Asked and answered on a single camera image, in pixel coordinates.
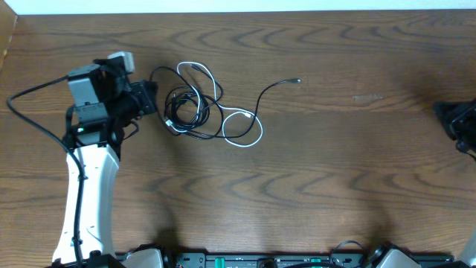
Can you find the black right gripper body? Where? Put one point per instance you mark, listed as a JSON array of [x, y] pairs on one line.
[[462, 123]]

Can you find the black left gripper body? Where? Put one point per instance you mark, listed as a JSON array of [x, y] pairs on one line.
[[141, 102]]

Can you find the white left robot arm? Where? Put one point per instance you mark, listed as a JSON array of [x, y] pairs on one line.
[[105, 103]]

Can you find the brown cardboard panel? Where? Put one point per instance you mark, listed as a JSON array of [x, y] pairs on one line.
[[8, 20]]

